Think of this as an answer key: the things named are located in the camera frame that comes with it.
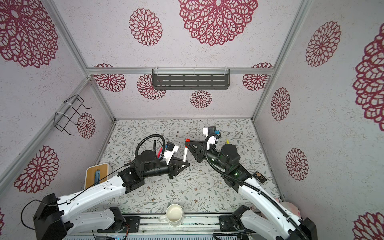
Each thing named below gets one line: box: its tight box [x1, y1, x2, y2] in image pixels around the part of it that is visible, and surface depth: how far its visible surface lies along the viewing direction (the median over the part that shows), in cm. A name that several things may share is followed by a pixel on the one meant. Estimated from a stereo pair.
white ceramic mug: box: [158, 203, 183, 227], surface depth 79 cm
